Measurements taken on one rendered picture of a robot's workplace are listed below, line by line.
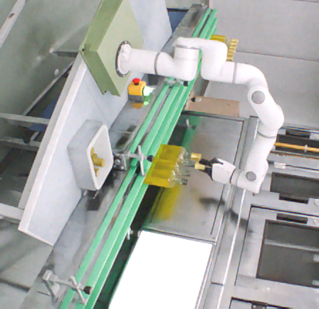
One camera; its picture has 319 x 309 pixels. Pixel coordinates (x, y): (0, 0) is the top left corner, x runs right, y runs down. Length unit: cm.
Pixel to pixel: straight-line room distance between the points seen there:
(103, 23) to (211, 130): 102
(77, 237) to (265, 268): 78
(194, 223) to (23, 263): 78
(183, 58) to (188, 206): 69
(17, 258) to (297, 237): 126
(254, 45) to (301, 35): 95
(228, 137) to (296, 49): 577
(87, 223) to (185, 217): 46
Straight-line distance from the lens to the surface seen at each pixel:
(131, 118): 186
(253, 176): 162
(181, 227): 173
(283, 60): 799
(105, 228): 155
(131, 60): 159
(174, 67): 152
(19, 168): 223
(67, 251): 149
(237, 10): 764
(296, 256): 174
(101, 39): 148
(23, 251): 183
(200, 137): 221
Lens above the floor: 146
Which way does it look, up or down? 15 degrees down
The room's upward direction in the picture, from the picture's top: 99 degrees clockwise
